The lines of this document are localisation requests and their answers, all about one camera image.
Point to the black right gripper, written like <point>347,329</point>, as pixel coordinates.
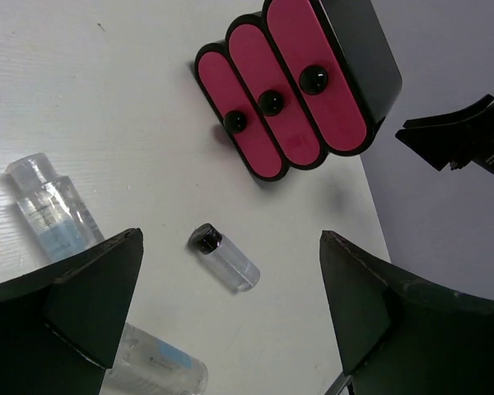
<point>457,139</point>

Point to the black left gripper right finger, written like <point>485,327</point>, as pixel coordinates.
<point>398,333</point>

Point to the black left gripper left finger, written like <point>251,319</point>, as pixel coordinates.
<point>60,326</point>

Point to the clear bottle blue label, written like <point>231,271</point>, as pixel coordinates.
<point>53,208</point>

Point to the black drawer organizer cabinet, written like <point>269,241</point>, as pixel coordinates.
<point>354,32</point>

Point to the pink drawer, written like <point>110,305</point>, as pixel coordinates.
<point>234,109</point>
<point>267,83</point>
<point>312,63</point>

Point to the small clear vial black cap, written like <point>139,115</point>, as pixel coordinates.
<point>223,259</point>

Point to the pink top drawer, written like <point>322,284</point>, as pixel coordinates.
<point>312,63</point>

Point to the pink bottom drawer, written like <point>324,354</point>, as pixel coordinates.
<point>234,109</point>

